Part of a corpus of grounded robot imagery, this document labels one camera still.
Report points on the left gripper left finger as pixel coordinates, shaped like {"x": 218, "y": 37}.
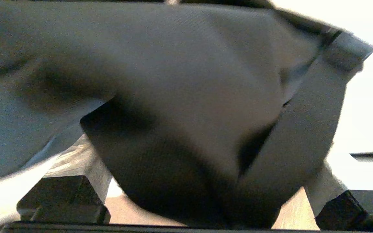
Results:
{"x": 71, "y": 181}

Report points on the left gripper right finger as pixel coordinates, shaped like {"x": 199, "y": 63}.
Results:
{"x": 338, "y": 202}

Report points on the grey garment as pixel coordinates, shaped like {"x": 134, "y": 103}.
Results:
{"x": 180, "y": 97}

